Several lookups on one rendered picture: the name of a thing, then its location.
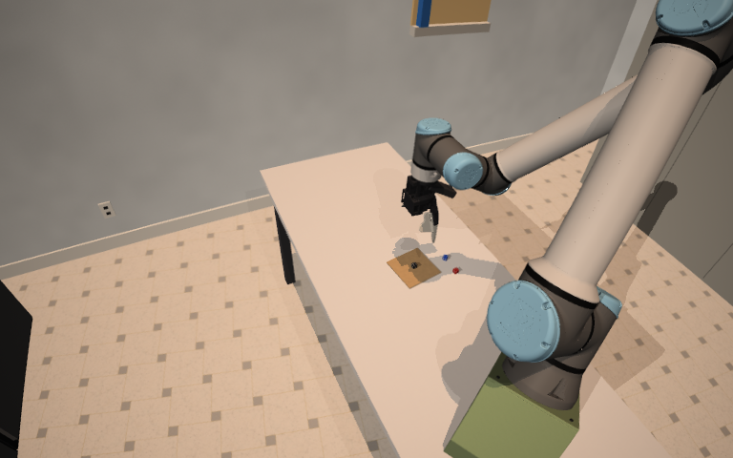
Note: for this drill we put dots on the tan square mat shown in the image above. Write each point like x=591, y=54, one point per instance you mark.
x=412, y=277

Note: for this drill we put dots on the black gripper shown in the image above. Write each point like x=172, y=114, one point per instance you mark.
x=418, y=199

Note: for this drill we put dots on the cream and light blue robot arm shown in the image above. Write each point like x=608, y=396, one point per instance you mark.
x=537, y=319

